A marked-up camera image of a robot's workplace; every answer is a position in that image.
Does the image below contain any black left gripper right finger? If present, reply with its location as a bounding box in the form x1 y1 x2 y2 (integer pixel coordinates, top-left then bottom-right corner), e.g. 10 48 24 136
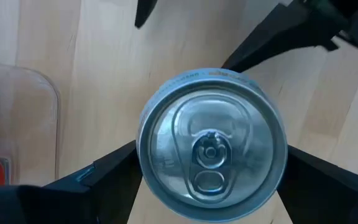
277 145 358 224

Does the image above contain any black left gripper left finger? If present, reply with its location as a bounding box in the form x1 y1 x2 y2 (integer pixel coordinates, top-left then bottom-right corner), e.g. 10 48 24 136
44 139 143 224

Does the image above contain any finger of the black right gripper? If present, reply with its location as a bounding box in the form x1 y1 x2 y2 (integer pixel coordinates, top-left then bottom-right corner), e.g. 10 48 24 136
134 0 159 30
221 0 340 74

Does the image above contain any silver soda can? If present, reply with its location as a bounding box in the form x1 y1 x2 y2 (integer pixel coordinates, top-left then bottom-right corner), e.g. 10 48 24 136
135 67 289 223

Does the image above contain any clear plastic bin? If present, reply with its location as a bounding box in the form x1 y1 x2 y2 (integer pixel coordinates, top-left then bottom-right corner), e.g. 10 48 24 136
0 61 62 187

